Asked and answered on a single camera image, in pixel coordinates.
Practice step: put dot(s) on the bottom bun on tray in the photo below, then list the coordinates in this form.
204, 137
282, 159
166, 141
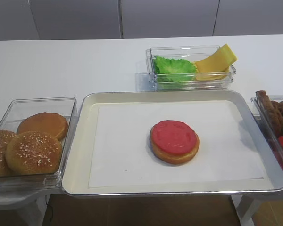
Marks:
171, 158

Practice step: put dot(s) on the green lettuce leaf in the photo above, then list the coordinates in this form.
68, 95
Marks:
173, 73

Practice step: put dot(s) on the clear right ingredient container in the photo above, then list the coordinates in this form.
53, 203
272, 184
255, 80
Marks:
267, 130

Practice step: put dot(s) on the plain bun bottom in container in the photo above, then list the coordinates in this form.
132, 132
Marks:
52, 123

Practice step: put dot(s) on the front sesame bun top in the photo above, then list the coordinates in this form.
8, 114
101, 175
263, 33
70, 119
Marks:
33, 152

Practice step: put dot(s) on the white metal serving tray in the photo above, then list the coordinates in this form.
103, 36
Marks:
78, 168

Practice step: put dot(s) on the white paper tray liner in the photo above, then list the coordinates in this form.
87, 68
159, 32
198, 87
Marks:
123, 157

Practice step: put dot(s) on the red tomato slice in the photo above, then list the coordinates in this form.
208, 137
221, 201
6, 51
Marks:
174, 137

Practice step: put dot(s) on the yellow cheese slices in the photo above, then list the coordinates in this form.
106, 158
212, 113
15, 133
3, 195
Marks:
216, 66

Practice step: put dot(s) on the clear lettuce cheese container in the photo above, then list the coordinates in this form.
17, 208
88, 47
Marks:
192, 54

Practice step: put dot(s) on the clear left bun container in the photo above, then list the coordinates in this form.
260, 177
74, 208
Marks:
19, 110

